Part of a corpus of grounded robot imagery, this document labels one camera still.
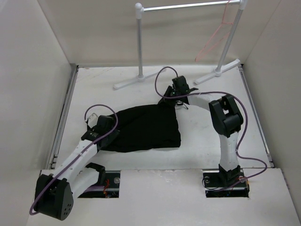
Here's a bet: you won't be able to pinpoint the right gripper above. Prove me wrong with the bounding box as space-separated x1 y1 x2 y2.
158 86 181 107

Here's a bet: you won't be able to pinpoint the black trousers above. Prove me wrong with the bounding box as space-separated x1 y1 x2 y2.
102 102 181 153

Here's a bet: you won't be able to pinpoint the pink wire hanger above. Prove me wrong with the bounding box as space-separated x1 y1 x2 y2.
195 1 234 62

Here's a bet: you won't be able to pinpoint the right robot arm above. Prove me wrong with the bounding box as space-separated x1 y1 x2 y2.
162 76 244 191

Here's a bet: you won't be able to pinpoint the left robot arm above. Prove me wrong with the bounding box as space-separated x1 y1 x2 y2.
30 114 119 221

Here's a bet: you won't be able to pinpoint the white clothes rack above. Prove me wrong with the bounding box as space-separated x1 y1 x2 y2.
113 0 248 90

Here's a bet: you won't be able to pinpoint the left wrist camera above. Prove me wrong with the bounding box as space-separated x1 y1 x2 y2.
86 113 98 128

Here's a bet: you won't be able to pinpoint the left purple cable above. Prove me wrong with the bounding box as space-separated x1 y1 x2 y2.
29 105 119 215

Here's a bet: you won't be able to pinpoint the purple cable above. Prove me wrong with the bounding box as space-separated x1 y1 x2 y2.
29 105 119 215
154 67 268 189

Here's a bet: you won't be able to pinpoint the aluminium table rail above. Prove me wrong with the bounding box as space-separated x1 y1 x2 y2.
45 64 79 169

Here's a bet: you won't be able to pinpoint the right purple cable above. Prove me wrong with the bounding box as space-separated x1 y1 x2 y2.
154 67 268 189

